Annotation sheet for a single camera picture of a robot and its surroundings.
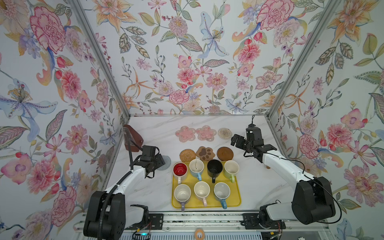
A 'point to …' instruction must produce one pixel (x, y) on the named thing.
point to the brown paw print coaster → (205, 154)
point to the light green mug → (231, 168)
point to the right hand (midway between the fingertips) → (237, 139)
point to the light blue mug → (196, 167)
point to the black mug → (214, 168)
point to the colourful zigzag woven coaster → (224, 133)
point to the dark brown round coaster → (225, 153)
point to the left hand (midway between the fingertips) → (161, 161)
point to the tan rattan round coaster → (187, 155)
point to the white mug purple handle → (182, 193)
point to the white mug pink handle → (201, 190)
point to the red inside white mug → (180, 170)
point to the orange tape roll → (196, 231)
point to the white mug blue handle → (221, 191)
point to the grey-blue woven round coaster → (167, 161)
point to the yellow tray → (191, 192)
